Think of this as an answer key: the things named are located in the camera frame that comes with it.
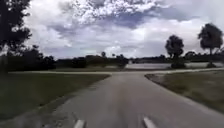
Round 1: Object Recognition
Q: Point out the grey cross path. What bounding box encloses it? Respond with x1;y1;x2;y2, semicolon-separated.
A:
8;67;224;76

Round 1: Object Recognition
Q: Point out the row of trees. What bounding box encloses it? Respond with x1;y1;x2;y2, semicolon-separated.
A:
0;45;224;72

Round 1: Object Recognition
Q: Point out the grey paved path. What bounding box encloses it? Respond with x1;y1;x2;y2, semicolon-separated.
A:
0;71;224;128

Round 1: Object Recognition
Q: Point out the round dark tree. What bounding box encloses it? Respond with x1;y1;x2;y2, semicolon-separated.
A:
197;22;224;69
164;34;185;70

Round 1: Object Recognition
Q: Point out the robot's own part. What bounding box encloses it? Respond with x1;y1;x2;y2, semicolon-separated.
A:
73;119;86;128
143;116;157;128

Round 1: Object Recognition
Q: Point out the grass field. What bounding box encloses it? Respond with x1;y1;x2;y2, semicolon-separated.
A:
0;72;112;122
144;69;224;114

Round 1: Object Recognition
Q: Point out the large dark tree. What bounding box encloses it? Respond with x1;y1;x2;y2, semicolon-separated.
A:
0;0;33;73

